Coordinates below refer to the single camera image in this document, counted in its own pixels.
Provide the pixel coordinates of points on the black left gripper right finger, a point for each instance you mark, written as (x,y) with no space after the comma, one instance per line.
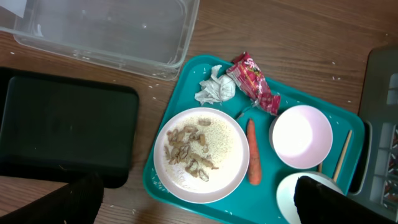
(317,203)

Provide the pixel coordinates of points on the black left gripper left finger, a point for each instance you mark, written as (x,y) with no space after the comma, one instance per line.
(77,202)

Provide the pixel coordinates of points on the white bowl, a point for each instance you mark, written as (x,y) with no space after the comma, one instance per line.
(286,190)

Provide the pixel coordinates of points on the pink bowl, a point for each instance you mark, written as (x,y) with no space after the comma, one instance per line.
(301,137)

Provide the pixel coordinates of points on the right wooden chopstick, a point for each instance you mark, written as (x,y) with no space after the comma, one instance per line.
(342,156)

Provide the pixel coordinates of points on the grey dish rack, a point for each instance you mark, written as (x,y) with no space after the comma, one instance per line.
(374,184)

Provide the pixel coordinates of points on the orange carrot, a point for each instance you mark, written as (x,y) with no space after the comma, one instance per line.
(254,168)

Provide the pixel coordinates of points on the black tray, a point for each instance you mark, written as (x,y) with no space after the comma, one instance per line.
(62,129)

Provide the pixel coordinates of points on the teal serving tray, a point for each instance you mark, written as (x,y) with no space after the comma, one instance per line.
(248,203)

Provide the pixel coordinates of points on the pink plate with food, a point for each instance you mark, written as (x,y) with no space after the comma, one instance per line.
(201,155)

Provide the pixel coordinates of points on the red snack wrapper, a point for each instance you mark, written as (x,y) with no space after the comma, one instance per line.
(251,81)

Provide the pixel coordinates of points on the crumpled white tissue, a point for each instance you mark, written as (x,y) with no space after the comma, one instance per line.
(216,89)

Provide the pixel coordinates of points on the clear plastic bin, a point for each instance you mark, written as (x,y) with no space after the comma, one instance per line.
(145,37)

